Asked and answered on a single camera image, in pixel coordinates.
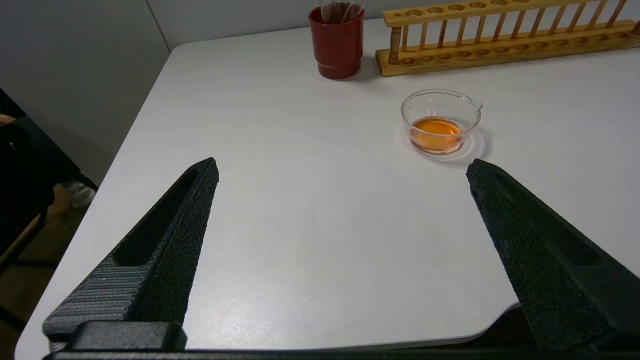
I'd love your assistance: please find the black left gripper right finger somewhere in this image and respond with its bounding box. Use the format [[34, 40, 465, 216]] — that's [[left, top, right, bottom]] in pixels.
[[466, 159, 640, 351]]

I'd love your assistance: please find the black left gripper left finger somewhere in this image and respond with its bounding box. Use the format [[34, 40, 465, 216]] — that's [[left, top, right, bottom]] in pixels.
[[42, 157, 221, 353]]

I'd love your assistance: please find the test tube with red pigment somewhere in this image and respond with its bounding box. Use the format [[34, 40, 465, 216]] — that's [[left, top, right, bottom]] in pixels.
[[346, 0, 369, 24]]

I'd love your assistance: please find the wooden test tube rack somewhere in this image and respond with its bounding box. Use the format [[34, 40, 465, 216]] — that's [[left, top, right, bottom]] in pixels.
[[375, 0, 640, 78]]

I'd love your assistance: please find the dark background furniture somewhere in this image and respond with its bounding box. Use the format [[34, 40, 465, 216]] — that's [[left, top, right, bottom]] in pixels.
[[0, 89, 99, 333]]

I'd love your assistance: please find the clear glass beaker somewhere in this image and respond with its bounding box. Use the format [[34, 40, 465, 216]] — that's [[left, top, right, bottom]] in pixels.
[[400, 88, 485, 156]]

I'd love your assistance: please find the dark red cup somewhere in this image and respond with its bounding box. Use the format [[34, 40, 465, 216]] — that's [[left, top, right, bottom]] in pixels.
[[308, 4, 366, 81]]

